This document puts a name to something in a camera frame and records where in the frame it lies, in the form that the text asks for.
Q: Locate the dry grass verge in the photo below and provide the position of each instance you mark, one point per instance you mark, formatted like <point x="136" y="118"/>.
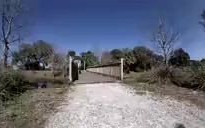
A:
<point x="176" y="91"/>
<point x="26" y="106"/>

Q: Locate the low green and brown bushes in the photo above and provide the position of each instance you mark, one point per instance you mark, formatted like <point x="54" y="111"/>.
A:
<point x="190" y="76"/>

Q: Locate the tall bare tree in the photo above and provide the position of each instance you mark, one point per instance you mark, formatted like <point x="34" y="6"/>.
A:
<point x="5" y="43"/>

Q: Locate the small bare tree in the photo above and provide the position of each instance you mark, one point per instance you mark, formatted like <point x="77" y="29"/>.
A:
<point x="164" y="43"/>

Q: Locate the pale gravel path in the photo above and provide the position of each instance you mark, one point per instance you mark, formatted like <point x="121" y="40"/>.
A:
<point x="116" y="106"/>

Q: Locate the dry brown shrubs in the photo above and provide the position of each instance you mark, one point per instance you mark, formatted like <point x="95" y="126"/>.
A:
<point x="5" y="83"/>

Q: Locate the row of green trees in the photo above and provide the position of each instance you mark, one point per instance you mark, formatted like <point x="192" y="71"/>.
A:
<point x="40" y="55"/>

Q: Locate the wooden bridge with railings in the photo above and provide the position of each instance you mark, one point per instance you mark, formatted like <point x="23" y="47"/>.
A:
<point x="108" y="70"/>

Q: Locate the robot's own part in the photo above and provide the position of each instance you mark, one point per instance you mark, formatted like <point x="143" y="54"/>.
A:
<point x="180" y="126"/>

